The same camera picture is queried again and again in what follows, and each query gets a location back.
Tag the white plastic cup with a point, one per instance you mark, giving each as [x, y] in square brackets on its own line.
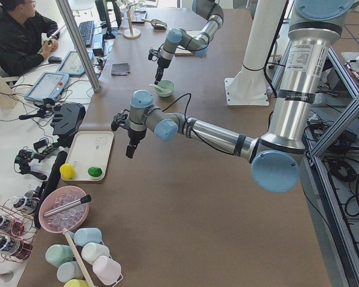
[91, 251]

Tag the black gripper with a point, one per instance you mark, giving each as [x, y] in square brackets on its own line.
[134, 136]
[161, 64]

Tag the pink plastic cup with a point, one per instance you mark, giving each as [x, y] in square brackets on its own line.
[107, 270]

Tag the wooden cup rack pole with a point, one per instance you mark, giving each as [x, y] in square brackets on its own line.
[77, 256]

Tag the black computer mouse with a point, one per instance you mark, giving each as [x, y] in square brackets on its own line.
[54, 59]

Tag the black keyboard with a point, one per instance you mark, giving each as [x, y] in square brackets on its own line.
[86, 30]

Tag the copper wire bottle rack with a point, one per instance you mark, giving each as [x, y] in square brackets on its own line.
[17, 233]

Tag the metal scoop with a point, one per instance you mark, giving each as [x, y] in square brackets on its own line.
[156, 23]

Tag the upper teach pendant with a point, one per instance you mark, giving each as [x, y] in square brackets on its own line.
[71, 65]

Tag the pale blue plastic cup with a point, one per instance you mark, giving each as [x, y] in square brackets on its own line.
[68, 271]

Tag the lower teach pendant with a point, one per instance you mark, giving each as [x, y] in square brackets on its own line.
[49, 86]

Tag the grey folded cloth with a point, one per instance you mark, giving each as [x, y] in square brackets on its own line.
[120, 69]

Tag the green lime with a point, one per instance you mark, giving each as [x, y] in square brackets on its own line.
[94, 171]

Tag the teach pendant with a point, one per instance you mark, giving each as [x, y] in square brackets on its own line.
[49, 86]
[71, 65]

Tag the bamboo cutting board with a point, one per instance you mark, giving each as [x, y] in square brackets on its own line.
[194, 48]

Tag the white ceramic spoon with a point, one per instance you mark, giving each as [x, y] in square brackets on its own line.
[157, 87]

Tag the yellow lemon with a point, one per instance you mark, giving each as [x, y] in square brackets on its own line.
[67, 171]

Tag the seated person black shirt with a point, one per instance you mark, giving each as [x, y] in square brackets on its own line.
[26, 37]

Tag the wooden cup tree stand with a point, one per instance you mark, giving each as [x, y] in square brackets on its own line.
[132, 32]

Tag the mint green bowl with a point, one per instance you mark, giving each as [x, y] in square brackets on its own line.
[168, 85]

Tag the aluminium frame post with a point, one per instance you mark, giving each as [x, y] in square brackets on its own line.
[71, 25]

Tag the black monitor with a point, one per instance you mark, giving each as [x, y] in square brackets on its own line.
[102, 8]

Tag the metal muddler in bowl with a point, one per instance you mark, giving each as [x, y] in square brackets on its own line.
[83, 200]

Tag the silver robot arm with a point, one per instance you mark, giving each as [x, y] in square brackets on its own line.
[208, 10]
[224, 105]

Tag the yellow plastic cup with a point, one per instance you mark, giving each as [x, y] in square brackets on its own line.
[76, 283]

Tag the green plastic cup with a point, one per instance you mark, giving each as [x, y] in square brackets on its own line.
[56, 255]

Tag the cream tray with bear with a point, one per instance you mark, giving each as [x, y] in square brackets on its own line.
[89, 148]

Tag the white pedestal column base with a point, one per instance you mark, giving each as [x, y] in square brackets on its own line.
[249, 87]

